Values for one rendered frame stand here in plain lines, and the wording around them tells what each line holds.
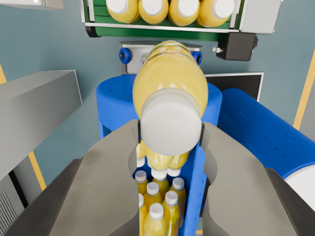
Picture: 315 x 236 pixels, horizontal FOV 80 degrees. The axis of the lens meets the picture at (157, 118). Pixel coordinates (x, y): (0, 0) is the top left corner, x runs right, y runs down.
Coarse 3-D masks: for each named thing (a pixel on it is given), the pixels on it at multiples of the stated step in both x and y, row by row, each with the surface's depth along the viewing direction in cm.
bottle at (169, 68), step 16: (160, 48) 21; (176, 48) 20; (144, 64) 17; (160, 64) 15; (176, 64) 14; (192, 64) 15; (144, 80) 14; (160, 80) 14; (176, 80) 13; (192, 80) 14; (144, 96) 14; (192, 96) 13; (208, 96) 16
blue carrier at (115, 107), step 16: (112, 80) 46; (128, 80) 47; (96, 96) 41; (112, 96) 35; (128, 96) 35; (112, 112) 35; (128, 112) 33; (208, 112) 35; (112, 128) 36; (192, 160) 61; (176, 176) 69; (192, 176) 41; (192, 192) 43; (192, 208) 46; (192, 224) 49
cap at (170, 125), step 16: (160, 96) 12; (176, 96) 12; (144, 112) 12; (160, 112) 11; (176, 112) 11; (192, 112) 11; (144, 128) 12; (160, 128) 12; (176, 128) 12; (192, 128) 11; (160, 144) 12; (176, 144) 12; (192, 144) 12
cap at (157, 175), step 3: (153, 171) 46; (165, 171) 46; (153, 174) 46; (156, 174) 45; (159, 174) 45; (162, 174) 45; (165, 174) 46; (156, 177) 46; (159, 177) 46; (162, 177) 46
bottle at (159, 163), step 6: (150, 150) 42; (150, 156) 42; (156, 156) 42; (162, 156) 41; (168, 156) 42; (150, 162) 43; (156, 162) 42; (162, 162) 42; (168, 162) 43; (156, 168) 44; (162, 168) 44
